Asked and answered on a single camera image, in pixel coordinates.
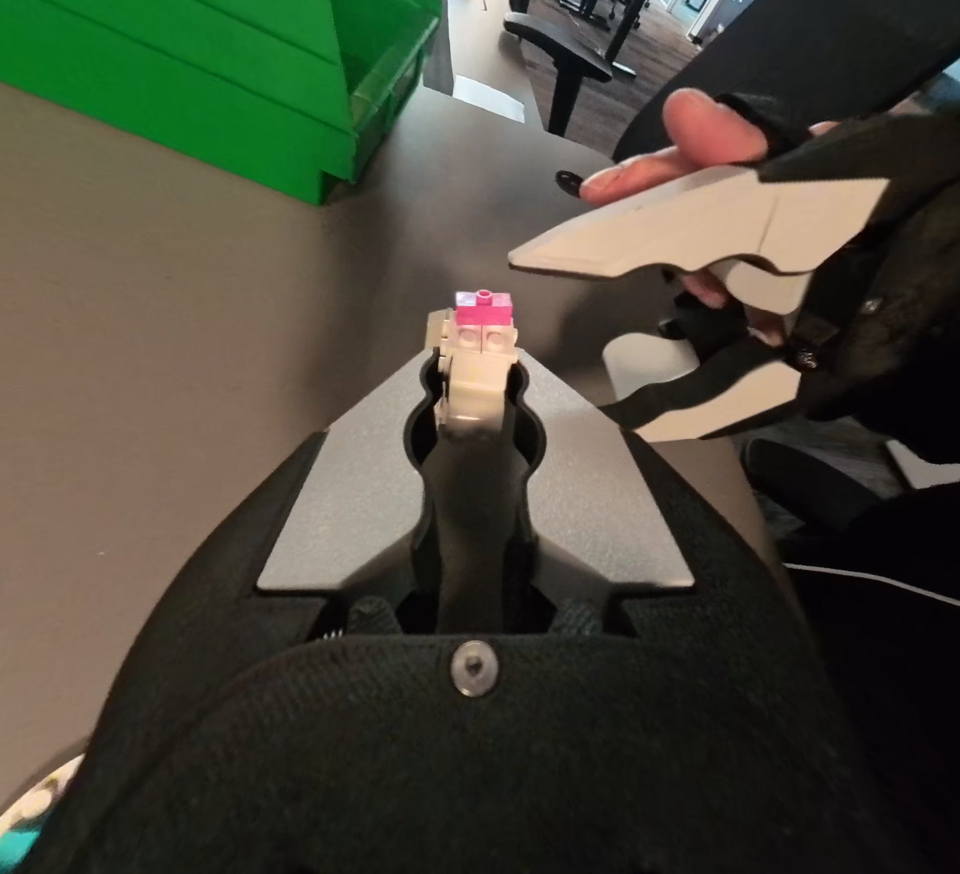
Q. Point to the green plastic bin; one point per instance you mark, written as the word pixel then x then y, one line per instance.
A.
pixel 187 41

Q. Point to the black office chair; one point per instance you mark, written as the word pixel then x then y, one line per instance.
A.
pixel 825 26

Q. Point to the dark office desk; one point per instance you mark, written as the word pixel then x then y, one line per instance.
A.
pixel 480 41

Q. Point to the person's right hand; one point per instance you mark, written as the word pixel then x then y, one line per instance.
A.
pixel 705 131

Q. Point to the pale envelope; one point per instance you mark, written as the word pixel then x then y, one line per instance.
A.
pixel 487 97

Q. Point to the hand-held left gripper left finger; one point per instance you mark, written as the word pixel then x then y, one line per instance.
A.
pixel 345 514

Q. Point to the person's body black clothing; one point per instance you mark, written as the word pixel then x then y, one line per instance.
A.
pixel 885 701

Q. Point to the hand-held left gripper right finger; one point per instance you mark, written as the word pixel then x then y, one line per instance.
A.
pixel 607 514

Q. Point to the pink lego brick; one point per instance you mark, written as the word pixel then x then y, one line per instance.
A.
pixel 484 310

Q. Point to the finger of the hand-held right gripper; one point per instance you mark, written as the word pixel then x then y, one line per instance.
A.
pixel 720 401
pixel 675 221

